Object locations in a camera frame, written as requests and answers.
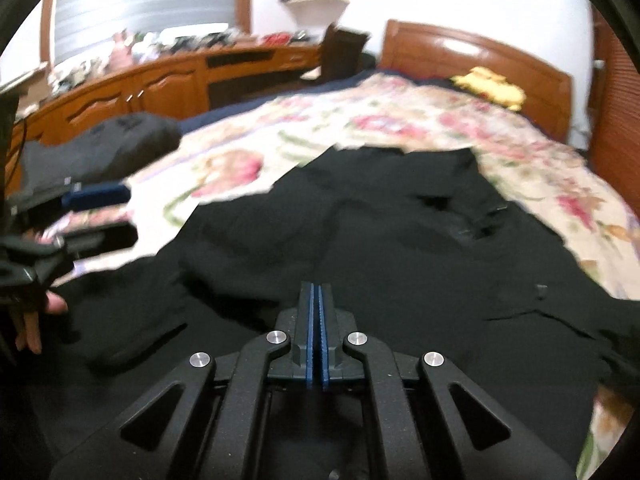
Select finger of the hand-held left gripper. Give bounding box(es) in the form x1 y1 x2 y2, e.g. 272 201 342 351
62 183 132 211
42 222 139 261

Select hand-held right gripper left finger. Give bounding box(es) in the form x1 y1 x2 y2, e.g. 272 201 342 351
50 282 317 480

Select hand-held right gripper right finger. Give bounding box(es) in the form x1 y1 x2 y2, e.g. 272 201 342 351
319 284 576 480

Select black pants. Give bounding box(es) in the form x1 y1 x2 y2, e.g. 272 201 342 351
0 145 640 480

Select person's left hand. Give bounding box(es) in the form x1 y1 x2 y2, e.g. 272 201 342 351
12 290 68 356

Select dark grey cloth bundle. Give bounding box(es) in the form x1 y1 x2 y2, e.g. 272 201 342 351
20 114 183 191

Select wooden cabinet desk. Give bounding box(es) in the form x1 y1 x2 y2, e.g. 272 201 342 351
10 42 326 161

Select desk clutter pile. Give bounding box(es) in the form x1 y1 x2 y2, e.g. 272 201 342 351
50 30 321 91

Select navy bed sheet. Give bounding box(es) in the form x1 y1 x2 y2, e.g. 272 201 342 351
182 67 381 126

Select grey window blind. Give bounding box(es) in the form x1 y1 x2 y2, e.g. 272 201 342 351
50 0 238 68

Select floral blanket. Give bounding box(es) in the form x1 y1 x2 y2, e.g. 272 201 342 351
42 72 640 480

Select dark wooden chair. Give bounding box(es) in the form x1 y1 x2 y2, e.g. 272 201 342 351
300 25 373 83

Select yellow plush toy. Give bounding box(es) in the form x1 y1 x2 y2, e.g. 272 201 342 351
452 66 526 111

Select wooden bed headboard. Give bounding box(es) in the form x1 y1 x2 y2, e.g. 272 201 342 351
382 19 573 143

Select wooden louvred wardrobe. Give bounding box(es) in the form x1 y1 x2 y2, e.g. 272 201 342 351
587 5 640 211

